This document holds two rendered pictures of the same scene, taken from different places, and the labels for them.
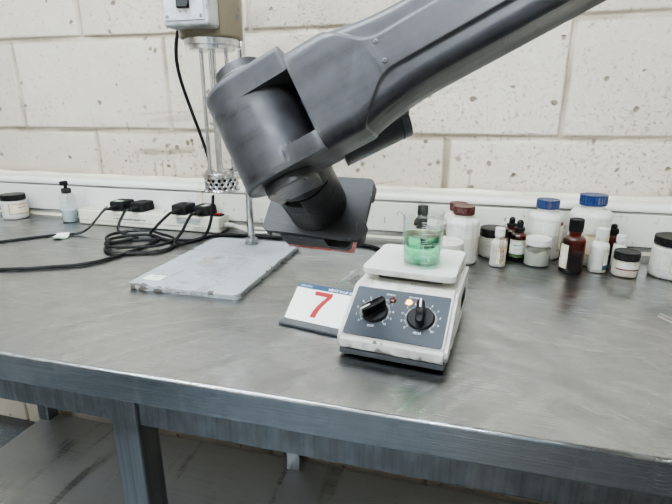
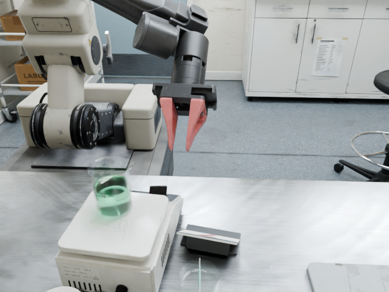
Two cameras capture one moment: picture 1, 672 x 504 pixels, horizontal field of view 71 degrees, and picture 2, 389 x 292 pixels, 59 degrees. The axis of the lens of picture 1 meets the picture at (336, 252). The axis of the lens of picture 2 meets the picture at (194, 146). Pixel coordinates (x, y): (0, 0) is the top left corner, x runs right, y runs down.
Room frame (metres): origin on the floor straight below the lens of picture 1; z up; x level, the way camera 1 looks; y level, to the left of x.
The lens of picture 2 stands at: (0.97, -0.08, 1.16)
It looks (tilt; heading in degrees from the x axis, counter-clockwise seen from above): 30 degrees down; 168
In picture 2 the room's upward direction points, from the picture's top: straight up
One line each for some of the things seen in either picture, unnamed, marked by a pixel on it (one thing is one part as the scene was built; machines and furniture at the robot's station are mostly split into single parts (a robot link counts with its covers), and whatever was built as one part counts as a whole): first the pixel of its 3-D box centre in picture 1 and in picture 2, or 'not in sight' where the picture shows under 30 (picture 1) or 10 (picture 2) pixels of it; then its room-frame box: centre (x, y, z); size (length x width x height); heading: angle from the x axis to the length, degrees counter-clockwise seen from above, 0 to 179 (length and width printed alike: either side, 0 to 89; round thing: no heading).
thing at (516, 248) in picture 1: (518, 239); not in sight; (0.88, -0.35, 0.79); 0.03 x 0.03 x 0.08
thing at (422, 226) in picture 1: (420, 236); (114, 186); (0.59, -0.11, 0.87); 0.06 x 0.05 x 0.08; 98
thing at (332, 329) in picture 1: (317, 307); (210, 233); (0.60, 0.03, 0.77); 0.09 x 0.06 x 0.04; 64
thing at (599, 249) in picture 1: (599, 249); not in sight; (0.81, -0.47, 0.79); 0.03 x 0.03 x 0.08
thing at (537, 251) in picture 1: (537, 251); not in sight; (0.85, -0.38, 0.78); 0.05 x 0.05 x 0.05
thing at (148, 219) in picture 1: (152, 217); not in sight; (1.15, 0.46, 0.77); 0.40 x 0.06 x 0.04; 75
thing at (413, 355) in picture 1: (410, 298); (127, 230); (0.59, -0.10, 0.79); 0.22 x 0.13 x 0.08; 159
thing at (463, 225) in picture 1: (462, 233); not in sight; (0.87, -0.24, 0.80); 0.06 x 0.06 x 0.11
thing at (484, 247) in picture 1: (493, 241); not in sight; (0.90, -0.31, 0.78); 0.05 x 0.05 x 0.06
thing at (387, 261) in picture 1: (416, 261); (117, 221); (0.61, -0.11, 0.83); 0.12 x 0.12 x 0.01; 69
